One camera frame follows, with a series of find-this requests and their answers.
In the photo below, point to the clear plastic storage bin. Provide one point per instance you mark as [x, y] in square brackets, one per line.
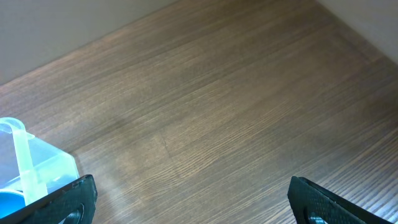
[31, 165]

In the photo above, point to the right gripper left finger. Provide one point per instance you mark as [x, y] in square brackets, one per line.
[73, 203]

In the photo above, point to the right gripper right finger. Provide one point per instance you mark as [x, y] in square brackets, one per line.
[312, 203]

